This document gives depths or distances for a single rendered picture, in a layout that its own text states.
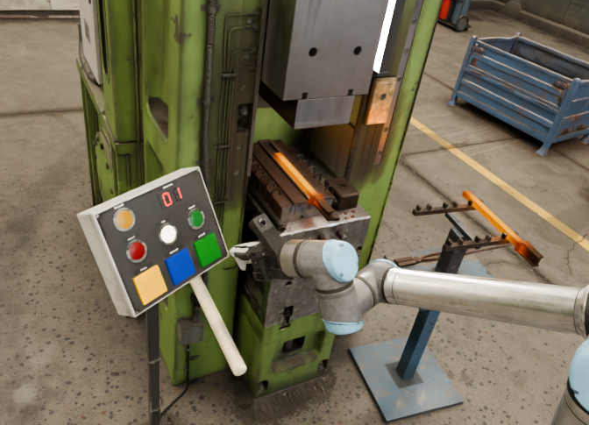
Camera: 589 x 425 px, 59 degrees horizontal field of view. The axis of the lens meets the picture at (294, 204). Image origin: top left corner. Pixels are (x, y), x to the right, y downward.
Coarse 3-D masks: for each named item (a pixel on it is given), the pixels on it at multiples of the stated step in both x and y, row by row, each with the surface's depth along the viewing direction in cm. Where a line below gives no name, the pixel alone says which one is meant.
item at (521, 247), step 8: (464, 192) 207; (472, 200) 203; (480, 208) 199; (488, 216) 195; (496, 216) 195; (496, 224) 192; (504, 224) 191; (512, 232) 187; (512, 240) 185; (520, 240) 184; (520, 248) 182; (528, 248) 179; (528, 256) 180; (536, 256) 175; (536, 264) 177
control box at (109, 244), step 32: (128, 192) 134; (160, 192) 134; (192, 192) 141; (96, 224) 120; (160, 224) 133; (96, 256) 127; (128, 256) 126; (160, 256) 133; (192, 256) 140; (224, 256) 149; (128, 288) 126
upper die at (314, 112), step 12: (264, 84) 168; (264, 96) 169; (276, 96) 161; (336, 96) 156; (348, 96) 158; (276, 108) 163; (288, 108) 155; (300, 108) 151; (312, 108) 154; (324, 108) 156; (336, 108) 158; (348, 108) 160; (288, 120) 157; (300, 120) 154; (312, 120) 156; (324, 120) 158; (336, 120) 161; (348, 120) 163
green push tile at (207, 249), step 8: (200, 240) 142; (208, 240) 144; (200, 248) 142; (208, 248) 144; (216, 248) 146; (200, 256) 142; (208, 256) 144; (216, 256) 146; (200, 264) 142; (208, 264) 144
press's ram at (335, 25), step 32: (288, 0) 135; (320, 0) 135; (352, 0) 139; (384, 0) 144; (288, 32) 138; (320, 32) 140; (352, 32) 145; (288, 64) 141; (320, 64) 146; (352, 64) 151; (288, 96) 147; (320, 96) 153
